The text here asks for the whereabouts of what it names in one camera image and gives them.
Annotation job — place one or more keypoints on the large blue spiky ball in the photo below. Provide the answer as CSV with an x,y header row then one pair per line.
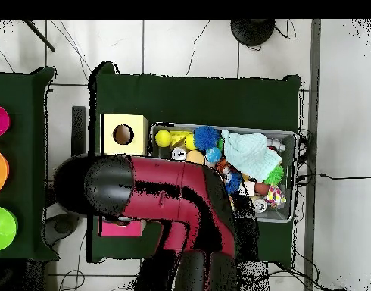
x,y
206,138

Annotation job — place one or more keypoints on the silver soda can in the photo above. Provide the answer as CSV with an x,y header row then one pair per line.
x,y
260,205

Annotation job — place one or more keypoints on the wooden box with three holes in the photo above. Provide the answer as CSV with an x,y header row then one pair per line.
x,y
137,142

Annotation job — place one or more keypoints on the globe print ball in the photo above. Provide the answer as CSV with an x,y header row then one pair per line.
x,y
213,155

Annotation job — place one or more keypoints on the green plastic bowl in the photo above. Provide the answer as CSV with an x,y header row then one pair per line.
x,y
2,229

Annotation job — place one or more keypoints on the colourful polka dot pouch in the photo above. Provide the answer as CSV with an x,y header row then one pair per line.
x,y
275,195

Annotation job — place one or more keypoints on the orange tiger striped plush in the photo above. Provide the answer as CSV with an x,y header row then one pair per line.
x,y
223,166

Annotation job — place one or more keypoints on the grey floor base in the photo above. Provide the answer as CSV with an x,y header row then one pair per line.
x,y
59,230

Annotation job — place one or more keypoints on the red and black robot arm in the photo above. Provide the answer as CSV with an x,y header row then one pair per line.
x,y
161,171

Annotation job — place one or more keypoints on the black rod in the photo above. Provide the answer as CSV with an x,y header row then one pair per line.
x,y
40,36

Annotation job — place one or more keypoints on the yellow tennis ball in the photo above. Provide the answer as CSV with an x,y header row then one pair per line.
x,y
163,138

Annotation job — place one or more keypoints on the mint green waffle cloth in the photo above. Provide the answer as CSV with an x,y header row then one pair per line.
x,y
249,154

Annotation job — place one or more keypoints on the light green spiky ball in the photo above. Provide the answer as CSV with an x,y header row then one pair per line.
x,y
274,175

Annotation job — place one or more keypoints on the dark green side tablecloth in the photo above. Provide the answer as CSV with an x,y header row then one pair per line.
x,y
22,166

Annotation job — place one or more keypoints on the black round floor base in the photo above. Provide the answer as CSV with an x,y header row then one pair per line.
x,y
252,31

